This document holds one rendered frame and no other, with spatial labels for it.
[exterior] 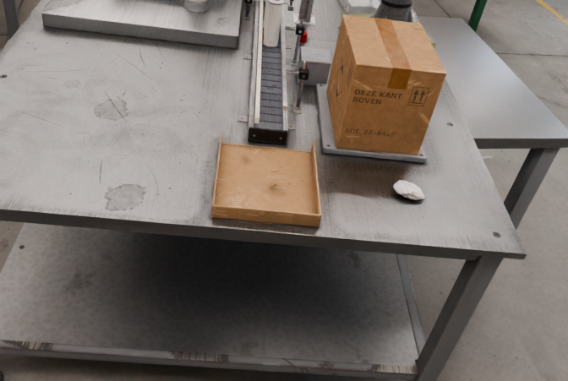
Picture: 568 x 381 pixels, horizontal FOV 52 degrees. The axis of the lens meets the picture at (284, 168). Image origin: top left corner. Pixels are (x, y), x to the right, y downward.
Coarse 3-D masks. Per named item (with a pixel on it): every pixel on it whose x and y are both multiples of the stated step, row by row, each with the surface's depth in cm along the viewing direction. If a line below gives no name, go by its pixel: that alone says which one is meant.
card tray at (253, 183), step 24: (240, 144) 160; (216, 168) 145; (240, 168) 152; (264, 168) 154; (288, 168) 155; (312, 168) 157; (216, 192) 144; (240, 192) 145; (264, 192) 146; (288, 192) 148; (312, 192) 149; (216, 216) 137; (240, 216) 137; (264, 216) 137; (288, 216) 137; (312, 216) 137
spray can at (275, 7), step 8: (272, 0) 189; (280, 0) 189; (272, 8) 190; (280, 8) 190; (272, 16) 191; (280, 16) 192; (272, 24) 193; (280, 24) 195; (272, 32) 195; (264, 40) 198; (272, 40) 196
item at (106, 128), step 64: (320, 0) 250; (0, 64) 176; (64, 64) 181; (128, 64) 187; (192, 64) 192; (0, 128) 152; (64, 128) 156; (128, 128) 160; (192, 128) 164; (448, 128) 183; (0, 192) 134; (64, 192) 137; (128, 192) 140; (192, 192) 143; (320, 192) 150; (384, 192) 153; (448, 192) 157; (512, 256) 142
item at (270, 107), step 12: (264, 12) 221; (264, 48) 197; (276, 48) 199; (264, 60) 191; (276, 60) 192; (264, 72) 185; (276, 72) 186; (264, 84) 179; (276, 84) 180; (264, 96) 173; (276, 96) 174; (264, 108) 168; (276, 108) 169; (264, 120) 163; (276, 120) 164
